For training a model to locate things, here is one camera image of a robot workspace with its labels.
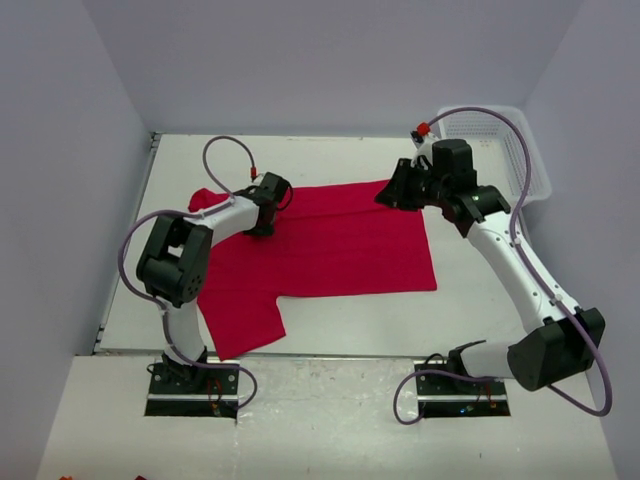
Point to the red t shirt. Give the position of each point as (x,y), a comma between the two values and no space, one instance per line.
(331,241)

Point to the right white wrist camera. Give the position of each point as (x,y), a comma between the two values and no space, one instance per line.
(423,139)

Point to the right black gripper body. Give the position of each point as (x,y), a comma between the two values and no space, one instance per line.
(400,181)

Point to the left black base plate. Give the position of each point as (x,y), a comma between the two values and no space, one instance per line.
(209,393)

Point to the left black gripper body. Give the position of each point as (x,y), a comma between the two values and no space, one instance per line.
(260,228)

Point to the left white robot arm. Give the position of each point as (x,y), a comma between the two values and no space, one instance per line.
(174,261)

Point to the white plastic basket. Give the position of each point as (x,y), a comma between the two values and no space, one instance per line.
(497,153)

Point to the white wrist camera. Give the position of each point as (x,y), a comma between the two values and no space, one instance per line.
(256,176)
(423,139)

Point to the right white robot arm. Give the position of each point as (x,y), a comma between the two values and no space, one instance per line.
(560,334)

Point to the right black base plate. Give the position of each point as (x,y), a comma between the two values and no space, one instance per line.
(444,397)

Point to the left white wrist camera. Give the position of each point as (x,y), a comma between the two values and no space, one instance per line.
(256,176)

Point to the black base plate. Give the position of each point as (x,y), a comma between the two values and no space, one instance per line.
(444,397)
(209,393)

